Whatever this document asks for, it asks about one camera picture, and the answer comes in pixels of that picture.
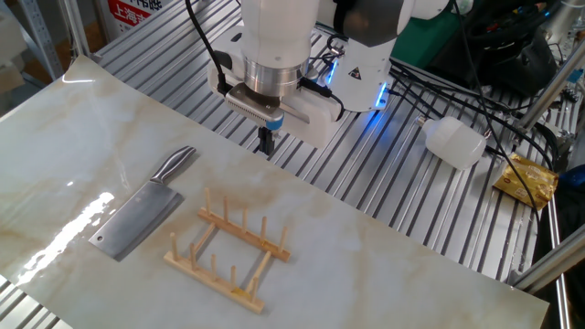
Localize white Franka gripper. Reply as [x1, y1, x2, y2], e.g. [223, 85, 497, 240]
[207, 25, 345, 156]

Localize steel cleaver knife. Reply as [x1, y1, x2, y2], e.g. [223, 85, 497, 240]
[88, 145, 197, 262]

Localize wooden peg knife rack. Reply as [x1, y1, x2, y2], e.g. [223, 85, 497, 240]
[163, 186, 293, 315]

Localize marble pattern board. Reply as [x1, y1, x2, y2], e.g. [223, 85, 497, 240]
[0, 54, 550, 329]

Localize green mat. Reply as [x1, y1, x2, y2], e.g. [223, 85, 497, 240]
[390, 8, 463, 70]

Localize red and white sign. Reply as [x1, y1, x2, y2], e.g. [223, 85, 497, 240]
[106, 0, 173, 34]

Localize white LED bulb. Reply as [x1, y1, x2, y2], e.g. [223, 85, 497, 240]
[414, 114, 488, 172]

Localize grey perforated shelf upright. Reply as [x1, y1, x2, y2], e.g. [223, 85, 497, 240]
[16, 0, 64, 81]

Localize black steering wheel controller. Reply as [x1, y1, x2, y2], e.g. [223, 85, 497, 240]
[427, 0, 559, 98]

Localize gold snack packet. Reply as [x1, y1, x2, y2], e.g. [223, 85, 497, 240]
[492, 153, 560, 212]

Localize blue object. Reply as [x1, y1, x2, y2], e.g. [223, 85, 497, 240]
[558, 164, 585, 193]

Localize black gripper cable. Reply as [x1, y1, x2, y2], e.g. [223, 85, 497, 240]
[299, 76, 345, 122]

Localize thin black cable loop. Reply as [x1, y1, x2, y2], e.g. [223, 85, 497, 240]
[310, 34, 349, 65]

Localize black camera cable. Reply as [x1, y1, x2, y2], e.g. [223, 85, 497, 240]
[185, 0, 233, 97]

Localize thick black cable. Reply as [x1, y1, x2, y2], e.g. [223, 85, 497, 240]
[388, 58, 558, 173]

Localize aluminium frame post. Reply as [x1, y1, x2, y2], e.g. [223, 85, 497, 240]
[515, 40, 585, 134]
[507, 223, 585, 294]
[58, 0, 104, 63]

